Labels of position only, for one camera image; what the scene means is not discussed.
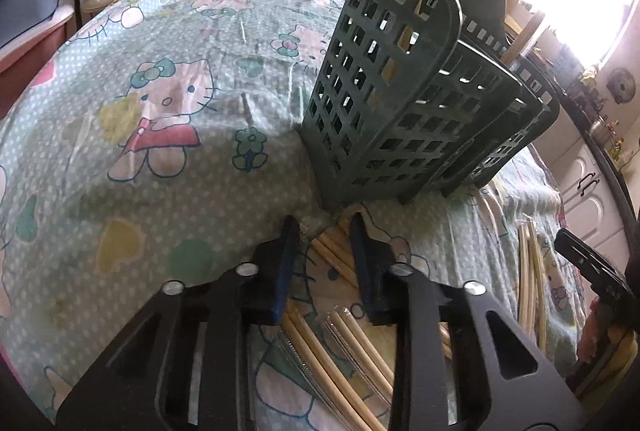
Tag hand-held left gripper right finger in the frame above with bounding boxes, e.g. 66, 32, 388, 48
349, 214, 589, 431

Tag round wall vent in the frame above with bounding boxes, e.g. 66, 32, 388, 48
607, 68, 638, 106

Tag chopsticks standing in basket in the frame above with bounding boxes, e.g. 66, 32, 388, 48
0, 0, 83, 112

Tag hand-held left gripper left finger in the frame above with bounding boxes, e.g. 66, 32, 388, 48
55, 216, 301, 431

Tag round wooden sieve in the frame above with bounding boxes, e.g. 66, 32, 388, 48
502, 8, 548, 62

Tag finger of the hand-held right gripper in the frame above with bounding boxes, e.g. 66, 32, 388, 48
554, 228, 632, 327

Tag person's right hand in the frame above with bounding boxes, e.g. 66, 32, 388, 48
580, 298, 608, 357

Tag green plastic utensil holder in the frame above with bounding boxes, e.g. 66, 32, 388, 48
297, 0, 561, 206

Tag white kitchen cabinet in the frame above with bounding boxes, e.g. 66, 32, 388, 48
555, 131, 633, 257

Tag bamboo chopsticks pair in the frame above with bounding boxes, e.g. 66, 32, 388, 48
310, 231, 401, 431
517, 221, 535, 337
274, 306, 351, 431
529, 223, 549, 354

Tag cartoon printed cloth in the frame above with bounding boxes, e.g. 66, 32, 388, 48
0, 0, 596, 431

